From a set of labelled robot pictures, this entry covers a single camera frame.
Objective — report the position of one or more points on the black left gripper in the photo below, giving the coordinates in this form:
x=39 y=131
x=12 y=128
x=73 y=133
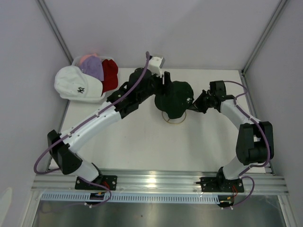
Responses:
x=168 y=85

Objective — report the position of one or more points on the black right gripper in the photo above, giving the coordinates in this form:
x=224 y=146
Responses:
x=197 y=105

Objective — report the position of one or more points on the dark green cap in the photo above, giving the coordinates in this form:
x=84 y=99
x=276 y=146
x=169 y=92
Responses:
x=179 y=99

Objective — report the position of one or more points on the white NY cap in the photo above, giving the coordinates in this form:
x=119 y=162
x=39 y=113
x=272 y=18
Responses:
x=72 y=84

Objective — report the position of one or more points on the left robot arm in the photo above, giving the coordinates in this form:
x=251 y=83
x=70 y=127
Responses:
x=64 y=147

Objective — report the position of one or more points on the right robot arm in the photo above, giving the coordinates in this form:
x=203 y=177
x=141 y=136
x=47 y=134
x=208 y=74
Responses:
x=255 y=141

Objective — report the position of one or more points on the red cap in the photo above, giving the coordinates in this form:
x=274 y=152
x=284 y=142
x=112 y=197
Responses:
x=110 y=70

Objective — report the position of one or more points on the purple cap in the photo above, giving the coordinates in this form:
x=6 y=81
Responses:
x=95 y=70

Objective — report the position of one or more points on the pink cap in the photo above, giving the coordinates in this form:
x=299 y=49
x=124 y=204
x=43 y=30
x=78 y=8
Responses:
x=88 y=60

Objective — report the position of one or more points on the white perforated plastic basket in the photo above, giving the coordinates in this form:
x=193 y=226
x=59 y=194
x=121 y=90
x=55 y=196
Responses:
x=87 y=79

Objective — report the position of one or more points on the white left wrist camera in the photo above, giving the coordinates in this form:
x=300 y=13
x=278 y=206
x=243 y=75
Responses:
x=155 y=65

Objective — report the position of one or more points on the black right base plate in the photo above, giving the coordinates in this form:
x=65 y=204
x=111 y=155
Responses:
x=213 y=184

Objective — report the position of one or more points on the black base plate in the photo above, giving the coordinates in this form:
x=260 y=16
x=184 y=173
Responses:
x=108 y=181
x=213 y=184

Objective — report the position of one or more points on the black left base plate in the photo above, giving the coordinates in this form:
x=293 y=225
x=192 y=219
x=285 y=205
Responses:
x=108 y=181

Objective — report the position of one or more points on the right aluminium frame post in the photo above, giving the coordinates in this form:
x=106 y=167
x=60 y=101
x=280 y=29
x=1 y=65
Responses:
x=265 y=34

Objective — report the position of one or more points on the aluminium frame post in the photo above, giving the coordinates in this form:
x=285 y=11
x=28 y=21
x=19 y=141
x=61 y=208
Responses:
x=55 y=29
x=265 y=34

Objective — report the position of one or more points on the aluminium mounting rail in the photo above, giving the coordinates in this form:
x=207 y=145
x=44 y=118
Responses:
x=161 y=182

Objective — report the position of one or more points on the left aluminium frame post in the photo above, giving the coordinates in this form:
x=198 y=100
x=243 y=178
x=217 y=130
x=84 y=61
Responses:
x=55 y=29

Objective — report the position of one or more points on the white slotted cable duct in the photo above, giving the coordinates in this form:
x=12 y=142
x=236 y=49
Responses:
x=131 y=197

